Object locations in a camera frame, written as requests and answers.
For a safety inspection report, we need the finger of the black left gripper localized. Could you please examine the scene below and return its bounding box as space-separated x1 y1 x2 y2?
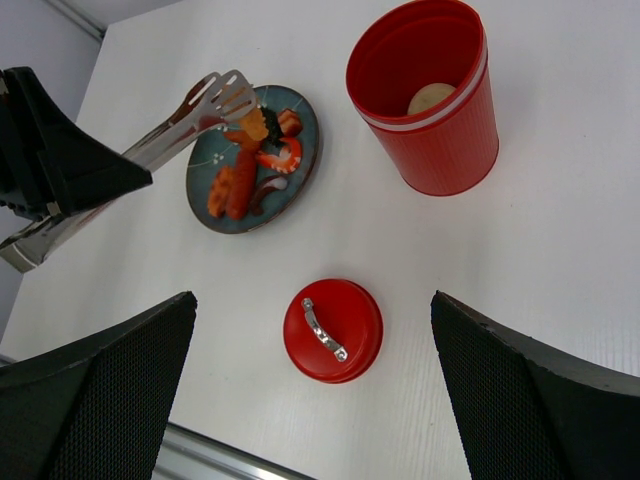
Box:
1 67 152 220

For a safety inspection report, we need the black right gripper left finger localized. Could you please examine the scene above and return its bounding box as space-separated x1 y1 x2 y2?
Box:
1 292 197 479

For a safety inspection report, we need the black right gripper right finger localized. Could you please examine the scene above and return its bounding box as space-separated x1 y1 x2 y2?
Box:
431 292 639 479

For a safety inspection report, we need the red sausage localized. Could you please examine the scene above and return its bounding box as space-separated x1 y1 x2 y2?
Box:
226 150 257 220

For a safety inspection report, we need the white steamed bun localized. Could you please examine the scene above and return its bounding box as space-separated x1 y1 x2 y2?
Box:
407 83 456 115

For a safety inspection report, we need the fried battered food piece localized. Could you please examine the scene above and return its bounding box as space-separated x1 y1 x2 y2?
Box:
238 99 269 142

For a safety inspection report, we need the grilled chicken wing piece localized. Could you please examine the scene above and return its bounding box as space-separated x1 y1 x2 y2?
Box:
207 165 234 218

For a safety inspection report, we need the orange carrot piece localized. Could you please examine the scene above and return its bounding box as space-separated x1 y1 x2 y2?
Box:
223 130 262 153

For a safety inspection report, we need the blue ceramic plate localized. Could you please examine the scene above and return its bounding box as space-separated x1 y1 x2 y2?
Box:
185 83 322 235

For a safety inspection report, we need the red tin lid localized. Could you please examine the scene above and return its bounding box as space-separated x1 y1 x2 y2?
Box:
283 278 384 384

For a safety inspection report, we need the dark octopus tentacle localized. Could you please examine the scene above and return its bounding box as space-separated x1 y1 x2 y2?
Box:
249 175 288 216

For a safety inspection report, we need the red white shrimp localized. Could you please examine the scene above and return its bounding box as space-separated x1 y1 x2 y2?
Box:
255 137 303 174

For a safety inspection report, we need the braised pork piece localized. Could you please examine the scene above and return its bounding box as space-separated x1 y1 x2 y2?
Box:
277 109 303 137

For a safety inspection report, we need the red cylindrical tin container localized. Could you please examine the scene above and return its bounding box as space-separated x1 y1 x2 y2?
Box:
346 1 499 196

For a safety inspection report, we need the aluminium mounting rail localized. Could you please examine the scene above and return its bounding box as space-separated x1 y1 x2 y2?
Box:
152 423 310 480

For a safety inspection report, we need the left aluminium frame post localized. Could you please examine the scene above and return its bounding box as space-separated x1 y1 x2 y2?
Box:
44 0 107 42

